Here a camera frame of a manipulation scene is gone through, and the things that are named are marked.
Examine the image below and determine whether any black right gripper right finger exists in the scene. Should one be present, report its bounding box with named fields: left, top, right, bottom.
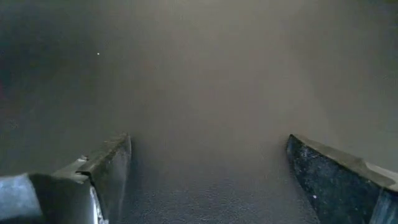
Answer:
left=285, top=134, right=398, bottom=224

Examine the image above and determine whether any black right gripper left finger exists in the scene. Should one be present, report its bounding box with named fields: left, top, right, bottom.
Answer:
left=0, top=133, right=132, bottom=224

